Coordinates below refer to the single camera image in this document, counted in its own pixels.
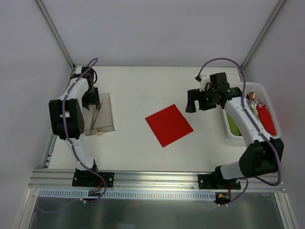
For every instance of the red paper napkin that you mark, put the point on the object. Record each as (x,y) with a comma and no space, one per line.
(168,125)

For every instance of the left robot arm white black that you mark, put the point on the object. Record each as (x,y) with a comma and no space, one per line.
(67,121)

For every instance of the clear acrylic utensil box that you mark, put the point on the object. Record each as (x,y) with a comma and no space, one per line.
(104,122)

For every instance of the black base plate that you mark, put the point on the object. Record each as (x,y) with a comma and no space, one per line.
(85,178)
(209,181)

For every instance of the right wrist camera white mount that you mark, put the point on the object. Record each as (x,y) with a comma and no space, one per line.
(202,79)

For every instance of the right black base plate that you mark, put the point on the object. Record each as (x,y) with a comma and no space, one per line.
(209,181)

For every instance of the red rolled napkin right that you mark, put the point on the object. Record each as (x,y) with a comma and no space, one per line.
(266,119)

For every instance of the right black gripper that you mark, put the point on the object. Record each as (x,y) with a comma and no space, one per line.
(197,100)

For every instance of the white plastic basket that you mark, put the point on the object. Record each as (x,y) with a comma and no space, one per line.
(261,98)

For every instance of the silver spoon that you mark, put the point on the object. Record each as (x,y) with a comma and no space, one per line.
(94,118)

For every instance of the right aluminium frame post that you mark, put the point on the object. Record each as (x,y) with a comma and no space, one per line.
(263,32)

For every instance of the aluminium frame post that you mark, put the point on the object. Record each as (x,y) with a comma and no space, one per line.
(49,21)
(263,32)

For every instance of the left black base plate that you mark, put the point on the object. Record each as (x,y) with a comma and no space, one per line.
(85,178)

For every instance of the left aluminium frame post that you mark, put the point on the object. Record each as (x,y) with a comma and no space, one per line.
(49,21)

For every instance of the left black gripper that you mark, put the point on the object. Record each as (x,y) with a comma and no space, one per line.
(90,103)

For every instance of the silver knife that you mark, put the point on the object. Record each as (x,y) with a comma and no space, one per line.
(98,108)

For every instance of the green rolled napkin left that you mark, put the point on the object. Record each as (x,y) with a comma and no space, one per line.
(233,127)

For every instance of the white rolled napkin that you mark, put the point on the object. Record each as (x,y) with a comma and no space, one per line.
(254,110)

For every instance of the aluminium rail front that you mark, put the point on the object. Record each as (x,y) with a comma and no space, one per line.
(123,180)

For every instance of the white slotted cable duct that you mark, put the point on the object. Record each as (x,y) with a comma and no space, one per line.
(128,194)

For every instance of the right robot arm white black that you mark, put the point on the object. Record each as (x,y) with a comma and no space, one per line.
(263,152)

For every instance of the copper spoon in basket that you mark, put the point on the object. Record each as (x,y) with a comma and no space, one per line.
(251,96)

